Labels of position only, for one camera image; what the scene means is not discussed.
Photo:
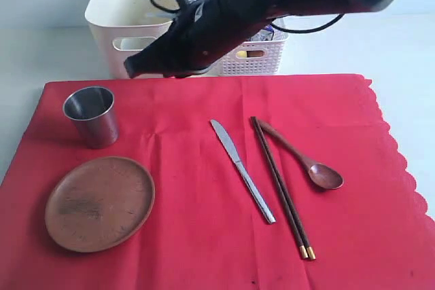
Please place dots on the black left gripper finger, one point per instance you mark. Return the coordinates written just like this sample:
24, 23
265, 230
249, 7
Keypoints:
158, 58

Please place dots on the yellow lemon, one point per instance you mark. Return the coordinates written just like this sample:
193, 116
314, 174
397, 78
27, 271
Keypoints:
242, 54

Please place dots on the orange fried chicken nugget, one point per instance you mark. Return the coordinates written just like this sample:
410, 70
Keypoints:
255, 53

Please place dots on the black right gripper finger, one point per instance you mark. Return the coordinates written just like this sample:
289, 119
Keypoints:
186, 73

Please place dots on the cream plastic bin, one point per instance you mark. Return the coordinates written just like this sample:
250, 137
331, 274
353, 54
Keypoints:
112, 20

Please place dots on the brown wooden spoon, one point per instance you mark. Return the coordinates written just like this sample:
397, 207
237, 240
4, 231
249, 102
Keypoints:
320, 174

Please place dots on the brown wooden plate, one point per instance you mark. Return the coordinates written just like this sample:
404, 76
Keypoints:
99, 204

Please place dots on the red table cloth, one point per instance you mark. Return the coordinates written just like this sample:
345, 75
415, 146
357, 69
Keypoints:
205, 230

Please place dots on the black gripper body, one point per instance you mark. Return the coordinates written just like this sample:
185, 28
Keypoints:
206, 30

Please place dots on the white perforated plastic basket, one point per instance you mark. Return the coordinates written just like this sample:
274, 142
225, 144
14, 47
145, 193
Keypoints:
268, 64

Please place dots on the dark wooden chopstick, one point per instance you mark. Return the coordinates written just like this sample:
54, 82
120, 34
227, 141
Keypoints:
299, 225
280, 193

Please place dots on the stainless steel cup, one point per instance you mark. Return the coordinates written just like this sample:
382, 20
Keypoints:
92, 112

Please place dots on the silver table knife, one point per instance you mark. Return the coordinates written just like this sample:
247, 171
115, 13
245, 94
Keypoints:
232, 152

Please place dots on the white ceramic bowl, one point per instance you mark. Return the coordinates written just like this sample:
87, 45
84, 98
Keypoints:
135, 43

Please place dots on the blue white milk carton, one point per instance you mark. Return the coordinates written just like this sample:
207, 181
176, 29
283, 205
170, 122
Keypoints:
265, 34

